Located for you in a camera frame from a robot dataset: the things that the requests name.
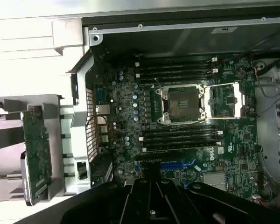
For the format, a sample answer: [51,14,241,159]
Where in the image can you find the perforated metal drive cage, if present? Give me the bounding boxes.
[253,55,280,189]

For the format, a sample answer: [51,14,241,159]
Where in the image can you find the CPU socket with metal frame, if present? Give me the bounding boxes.
[155,83,207,126]

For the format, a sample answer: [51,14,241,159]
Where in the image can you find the grey parts rack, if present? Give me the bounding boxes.
[0,93,66,207]

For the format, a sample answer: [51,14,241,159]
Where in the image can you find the blue expansion slot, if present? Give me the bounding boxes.
[161,162,197,171]

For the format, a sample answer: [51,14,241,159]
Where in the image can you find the red wire with white plug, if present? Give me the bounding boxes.
[251,192,280,209]

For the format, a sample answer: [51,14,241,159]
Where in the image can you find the black cable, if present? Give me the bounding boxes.
[237,29,280,60]

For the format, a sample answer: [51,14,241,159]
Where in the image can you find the blue flat wire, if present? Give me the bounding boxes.
[180,158,197,169]

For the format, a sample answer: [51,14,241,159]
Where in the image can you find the thin red wire loop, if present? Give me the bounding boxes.
[87,115,108,139]

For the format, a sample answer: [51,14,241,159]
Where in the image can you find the green GPU card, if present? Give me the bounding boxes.
[20,105,53,207]

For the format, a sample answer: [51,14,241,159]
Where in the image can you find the silver rear port block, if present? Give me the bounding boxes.
[95,104,110,146]

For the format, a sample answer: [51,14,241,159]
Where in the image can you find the black expansion slot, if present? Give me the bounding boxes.
[134,152,198,162]

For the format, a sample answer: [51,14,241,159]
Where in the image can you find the silver open PC case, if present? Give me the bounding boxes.
[51,9,280,210]

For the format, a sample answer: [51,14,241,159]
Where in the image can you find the thin metal locking lever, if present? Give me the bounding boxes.
[205,116,256,120]

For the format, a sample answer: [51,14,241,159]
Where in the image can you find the silver finned chipset heatsink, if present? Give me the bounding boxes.
[202,172,228,191]

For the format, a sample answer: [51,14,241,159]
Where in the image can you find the grey wire bundle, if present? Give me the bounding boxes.
[256,76,280,98]

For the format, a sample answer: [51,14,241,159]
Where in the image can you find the grey label on case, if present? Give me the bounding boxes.
[210,26,239,35]

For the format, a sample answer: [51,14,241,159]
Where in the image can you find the black RAM slot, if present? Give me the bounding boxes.
[134,62,213,71]
[143,139,223,147]
[139,133,219,142]
[140,68,219,76]
[140,56,219,65]
[143,127,224,136]
[141,145,219,154]
[134,73,211,82]

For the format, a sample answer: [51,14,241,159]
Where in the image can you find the green motherboard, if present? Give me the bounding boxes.
[91,50,259,203]

